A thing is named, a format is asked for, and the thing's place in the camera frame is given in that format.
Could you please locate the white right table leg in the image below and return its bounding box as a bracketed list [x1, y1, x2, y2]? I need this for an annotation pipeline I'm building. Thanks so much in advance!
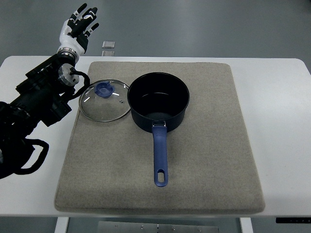
[240, 217, 254, 233]

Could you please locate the white left table leg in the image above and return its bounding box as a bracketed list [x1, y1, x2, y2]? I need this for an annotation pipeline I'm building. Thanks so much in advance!
[54, 217, 69, 233]

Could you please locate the metal table base plate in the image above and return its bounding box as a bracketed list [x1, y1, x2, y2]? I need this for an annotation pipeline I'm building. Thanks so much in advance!
[97, 221, 219, 233]

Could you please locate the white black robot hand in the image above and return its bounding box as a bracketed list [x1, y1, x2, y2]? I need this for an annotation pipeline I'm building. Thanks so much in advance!
[57, 3, 99, 62]

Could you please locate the grey felt mat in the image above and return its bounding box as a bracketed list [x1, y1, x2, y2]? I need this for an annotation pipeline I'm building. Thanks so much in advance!
[54, 62, 265, 215]

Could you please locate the glass lid blue knob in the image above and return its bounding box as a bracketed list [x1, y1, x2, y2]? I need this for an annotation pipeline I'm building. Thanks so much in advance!
[79, 79, 130, 122]

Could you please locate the black table control panel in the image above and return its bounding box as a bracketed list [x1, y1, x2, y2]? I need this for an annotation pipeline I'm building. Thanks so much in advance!
[276, 217, 311, 224]

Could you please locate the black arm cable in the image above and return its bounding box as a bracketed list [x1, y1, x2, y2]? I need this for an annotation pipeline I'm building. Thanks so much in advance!
[60, 67, 91, 100]

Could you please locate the lower floor socket plate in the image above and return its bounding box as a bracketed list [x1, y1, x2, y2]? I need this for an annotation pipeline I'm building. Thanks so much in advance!
[102, 50, 115, 57]

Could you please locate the dark blue saucepan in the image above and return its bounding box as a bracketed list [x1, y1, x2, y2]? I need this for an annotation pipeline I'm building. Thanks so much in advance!
[127, 72, 190, 187]

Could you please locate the white table leg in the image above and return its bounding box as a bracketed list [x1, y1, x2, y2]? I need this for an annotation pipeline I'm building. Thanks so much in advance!
[54, 217, 69, 233]
[240, 217, 254, 233]

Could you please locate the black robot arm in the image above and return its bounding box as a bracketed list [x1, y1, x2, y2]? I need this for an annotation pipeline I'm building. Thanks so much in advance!
[0, 51, 77, 179]

